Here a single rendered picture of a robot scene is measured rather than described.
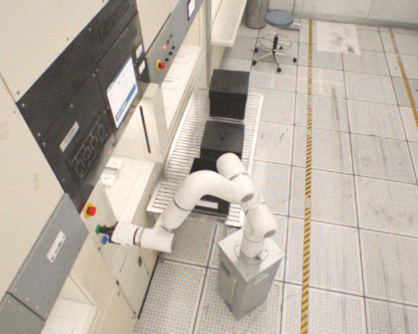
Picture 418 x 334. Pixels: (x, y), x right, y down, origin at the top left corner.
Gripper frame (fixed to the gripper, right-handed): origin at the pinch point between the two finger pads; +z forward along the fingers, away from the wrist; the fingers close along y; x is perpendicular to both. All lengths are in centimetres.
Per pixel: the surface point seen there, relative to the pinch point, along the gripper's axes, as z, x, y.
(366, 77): -186, -120, 334
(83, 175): 2.6, 31.9, 5.3
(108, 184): 24, -30, 45
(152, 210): -4, -44, 41
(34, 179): 3, 53, -14
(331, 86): -141, -120, 304
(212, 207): -40, -38, 46
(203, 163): -29, -31, 74
